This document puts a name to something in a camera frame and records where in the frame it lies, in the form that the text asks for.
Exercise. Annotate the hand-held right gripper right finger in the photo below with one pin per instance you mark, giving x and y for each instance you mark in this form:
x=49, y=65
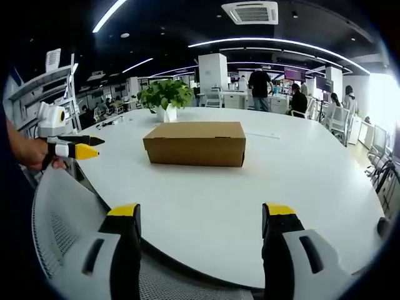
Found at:
x=292, y=250

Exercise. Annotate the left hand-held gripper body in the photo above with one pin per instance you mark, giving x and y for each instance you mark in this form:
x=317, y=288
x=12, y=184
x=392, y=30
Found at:
x=51, y=120

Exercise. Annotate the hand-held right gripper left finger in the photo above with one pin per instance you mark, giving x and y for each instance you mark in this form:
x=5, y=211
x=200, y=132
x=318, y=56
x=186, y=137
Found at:
x=107, y=250

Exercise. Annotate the brown cardboard shoe box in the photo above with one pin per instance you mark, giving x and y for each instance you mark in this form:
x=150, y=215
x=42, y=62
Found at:
x=195, y=142

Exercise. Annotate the person's left hand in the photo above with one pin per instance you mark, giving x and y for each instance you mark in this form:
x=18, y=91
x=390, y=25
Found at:
x=40, y=156

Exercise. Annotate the white mesh office chair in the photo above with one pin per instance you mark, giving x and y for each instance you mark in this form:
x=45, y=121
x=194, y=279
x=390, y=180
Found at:
x=81, y=237

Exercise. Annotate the white metal shelf rack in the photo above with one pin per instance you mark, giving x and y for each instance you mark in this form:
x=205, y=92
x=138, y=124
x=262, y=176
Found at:
x=47, y=90

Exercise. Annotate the green potted plant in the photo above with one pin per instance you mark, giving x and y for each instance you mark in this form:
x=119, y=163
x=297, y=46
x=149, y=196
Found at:
x=165, y=98

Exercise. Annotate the white square pillar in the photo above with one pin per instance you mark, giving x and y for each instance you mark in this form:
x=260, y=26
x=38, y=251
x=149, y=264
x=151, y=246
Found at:
x=212, y=79

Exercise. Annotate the ceiling air conditioner vent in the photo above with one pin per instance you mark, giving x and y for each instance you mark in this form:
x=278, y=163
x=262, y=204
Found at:
x=250, y=12

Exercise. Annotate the wall monitor screen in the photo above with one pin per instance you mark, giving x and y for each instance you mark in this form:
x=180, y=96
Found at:
x=294, y=74

